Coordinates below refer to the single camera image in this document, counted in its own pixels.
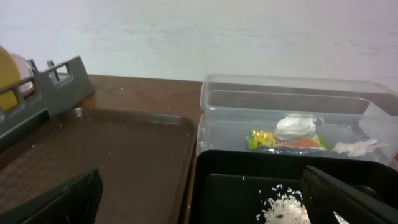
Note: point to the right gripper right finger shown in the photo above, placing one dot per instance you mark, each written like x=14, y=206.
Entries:
x=324, y=197

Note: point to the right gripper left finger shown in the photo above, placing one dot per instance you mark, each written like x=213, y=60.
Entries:
x=74, y=201

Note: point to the rice and food scraps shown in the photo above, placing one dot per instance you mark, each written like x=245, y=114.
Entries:
x=272, y=200

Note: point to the green yellow snack wrapper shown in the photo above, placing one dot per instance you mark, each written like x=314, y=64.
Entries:
x=259, y=139

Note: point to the yellow plate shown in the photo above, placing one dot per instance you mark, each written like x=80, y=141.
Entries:
x=9, y=74

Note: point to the grey dishwasher rack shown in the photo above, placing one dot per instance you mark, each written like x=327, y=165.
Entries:
x=42, y=96

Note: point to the dark brown serving tray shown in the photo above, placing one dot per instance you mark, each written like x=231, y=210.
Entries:
x=143, y=159

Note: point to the clear plastic bin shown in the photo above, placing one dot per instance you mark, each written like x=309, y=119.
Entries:
x=345, y=111

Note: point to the black tray bin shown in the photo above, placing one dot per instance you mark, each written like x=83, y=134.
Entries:
x=233, y=187

